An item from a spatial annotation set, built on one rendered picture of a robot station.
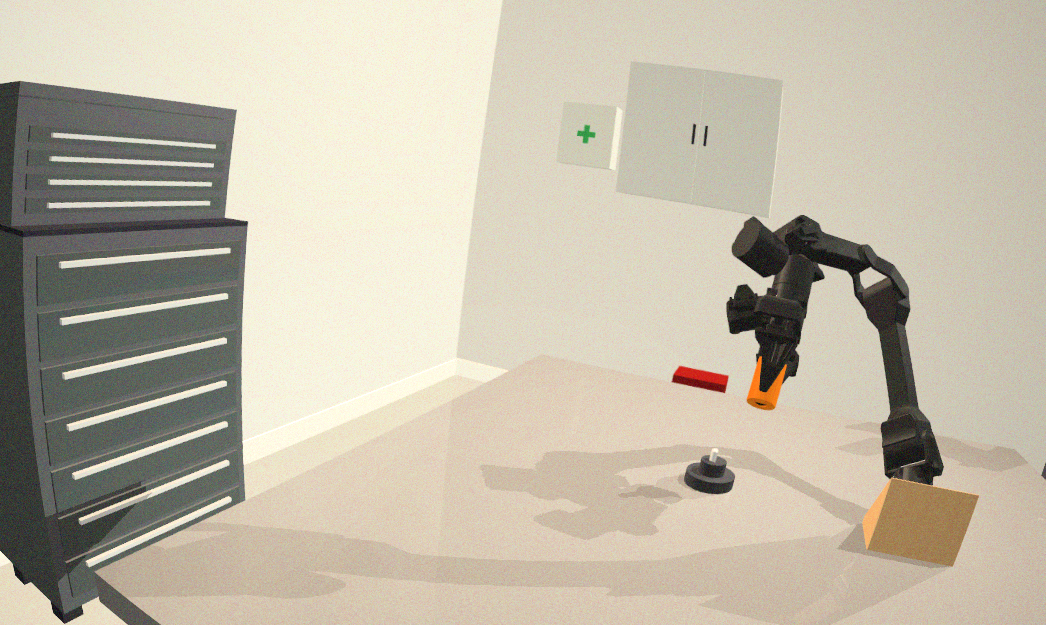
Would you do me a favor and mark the orange knob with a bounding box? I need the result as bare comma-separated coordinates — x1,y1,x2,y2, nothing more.
747,357,787,411

